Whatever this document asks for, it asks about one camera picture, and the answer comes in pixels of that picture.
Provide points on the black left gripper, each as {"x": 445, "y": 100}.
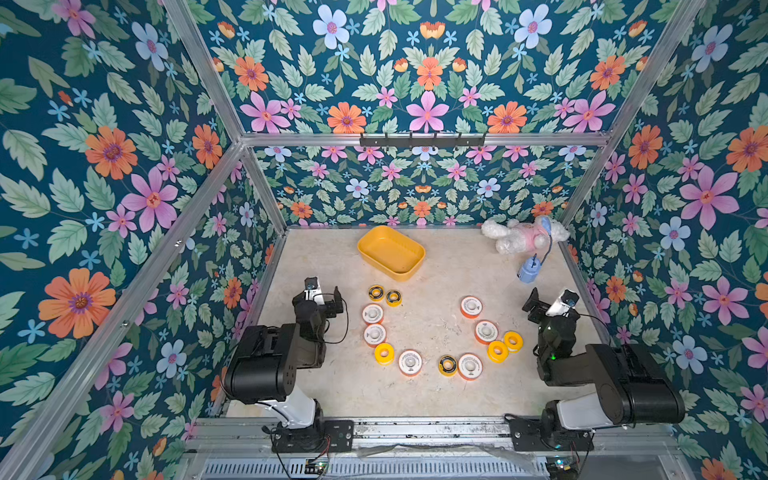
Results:
{"x": 330, "y": 303}

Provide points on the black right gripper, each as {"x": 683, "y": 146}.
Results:
{"x": 537, "y": 303}

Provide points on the orange white tape roll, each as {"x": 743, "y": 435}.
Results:
{"x": 470, "y": 367}
{"x": 372, "y": 314}
{"x": 374, "y": 335}
{"x": 471, "y": 307}
{"x": 486, "y": 332}
{"x": 410, "y": 362}

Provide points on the yellow black tape roll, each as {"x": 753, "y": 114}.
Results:
{"x": 393, "y": 298}
{"x": 447, "y": 365}
{"x": 376, "y": 293}

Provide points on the yellow plastic storage box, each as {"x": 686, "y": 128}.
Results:
{"x": 391, "y": 252}

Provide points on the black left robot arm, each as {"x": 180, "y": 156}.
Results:
{"x": 264, "y": 367}

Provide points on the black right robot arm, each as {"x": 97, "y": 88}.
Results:
{"x": 629, "y": 386}

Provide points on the white plush toy pink shirt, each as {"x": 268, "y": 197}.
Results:
{"x": 517, "y": 238}

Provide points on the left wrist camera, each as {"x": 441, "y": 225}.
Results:
{"x": 313, "y": 288}

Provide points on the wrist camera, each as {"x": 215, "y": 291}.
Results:
{"x": 313, "y": 288}
{"x": 564, "y": 305}

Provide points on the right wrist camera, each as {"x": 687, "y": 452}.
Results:
{"x": 564, "y": 305}

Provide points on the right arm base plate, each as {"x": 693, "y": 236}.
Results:
{"x": 535, "y": 435}

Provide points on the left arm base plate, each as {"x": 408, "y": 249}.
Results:
{"x": 329, "y": 436}

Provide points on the aluminium front rail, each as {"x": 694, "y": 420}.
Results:
{"x": 240, "y": 434}

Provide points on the black wall hook rail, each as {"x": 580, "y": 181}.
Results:
{"x": 410, "y": 140}

